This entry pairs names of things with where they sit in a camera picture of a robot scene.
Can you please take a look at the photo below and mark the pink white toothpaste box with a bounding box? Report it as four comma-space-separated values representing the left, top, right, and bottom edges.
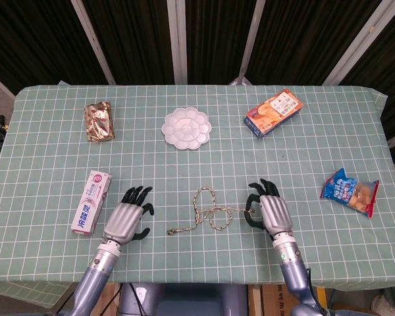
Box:
70, 170, 113, 236

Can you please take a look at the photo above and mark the black pleated curtain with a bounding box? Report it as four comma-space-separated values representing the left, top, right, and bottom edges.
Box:
0, 0, 395, 185

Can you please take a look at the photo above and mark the light wooden plank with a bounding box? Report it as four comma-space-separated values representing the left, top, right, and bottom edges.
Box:
248, 284, 263, 316

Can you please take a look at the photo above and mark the wooden crate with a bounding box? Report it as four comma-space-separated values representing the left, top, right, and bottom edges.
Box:
98, 282, 122, 316

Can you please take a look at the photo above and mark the gold foil snack packet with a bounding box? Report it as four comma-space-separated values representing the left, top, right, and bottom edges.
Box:
84, 101, 115, 143

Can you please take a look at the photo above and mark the brown cardboard box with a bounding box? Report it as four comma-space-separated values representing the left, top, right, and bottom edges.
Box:
261, 283, 303, 316

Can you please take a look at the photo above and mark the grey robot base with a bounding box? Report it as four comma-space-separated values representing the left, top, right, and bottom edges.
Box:
118, 282, 251, 316

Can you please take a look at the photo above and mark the orange blue biscuit box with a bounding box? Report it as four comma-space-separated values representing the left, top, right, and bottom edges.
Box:
243, 88, 305, 140

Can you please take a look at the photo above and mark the blue snack bag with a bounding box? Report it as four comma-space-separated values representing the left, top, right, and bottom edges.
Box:
319, 167, 380, 219

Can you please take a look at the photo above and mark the white flower-shaped paint palette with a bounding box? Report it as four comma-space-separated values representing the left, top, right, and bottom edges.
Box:
161, 107, 213, 151

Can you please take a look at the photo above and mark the green checked tablecloth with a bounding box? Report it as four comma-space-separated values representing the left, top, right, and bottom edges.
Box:
0, 84, 395, 300

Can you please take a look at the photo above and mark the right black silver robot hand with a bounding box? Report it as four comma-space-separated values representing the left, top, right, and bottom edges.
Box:
244, 178, 296, 243

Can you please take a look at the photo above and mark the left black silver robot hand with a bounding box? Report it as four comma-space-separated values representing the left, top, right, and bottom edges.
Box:
102, 185, 155, 245

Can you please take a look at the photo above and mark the white frame post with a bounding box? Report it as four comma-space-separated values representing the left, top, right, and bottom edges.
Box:
228, 0, 267, 86
323, 0, 394, 87
70, 0, 117, 86
167, 0, 188, 85

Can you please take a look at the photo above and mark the beige braided rope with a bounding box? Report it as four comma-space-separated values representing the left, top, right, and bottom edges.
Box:
166, 186, 256, 236

